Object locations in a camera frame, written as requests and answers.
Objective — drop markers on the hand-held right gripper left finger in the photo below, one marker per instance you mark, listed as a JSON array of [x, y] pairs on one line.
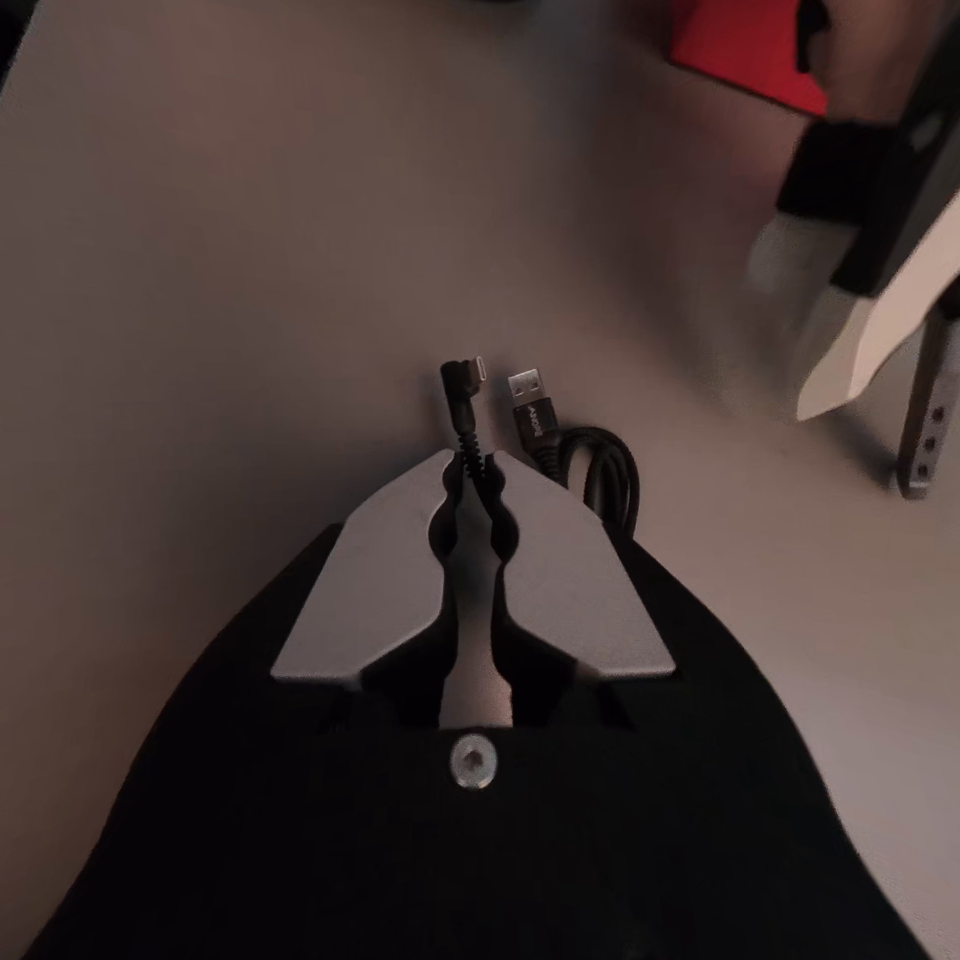
[[375, 592]]

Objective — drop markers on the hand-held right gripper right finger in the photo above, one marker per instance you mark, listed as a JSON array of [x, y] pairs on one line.
[[585, 592]]

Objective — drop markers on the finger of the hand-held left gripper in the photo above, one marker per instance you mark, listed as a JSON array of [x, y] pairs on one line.
[[795, 251], [877, 345]]

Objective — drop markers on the grey usb hub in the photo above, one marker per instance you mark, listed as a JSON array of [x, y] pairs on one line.
[[926, 450]]

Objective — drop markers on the red plastic tray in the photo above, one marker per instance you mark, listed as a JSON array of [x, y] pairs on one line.
[[735, 45]]

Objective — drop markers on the person's left hand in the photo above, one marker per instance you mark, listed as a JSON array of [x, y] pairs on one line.
[[870, 52]]

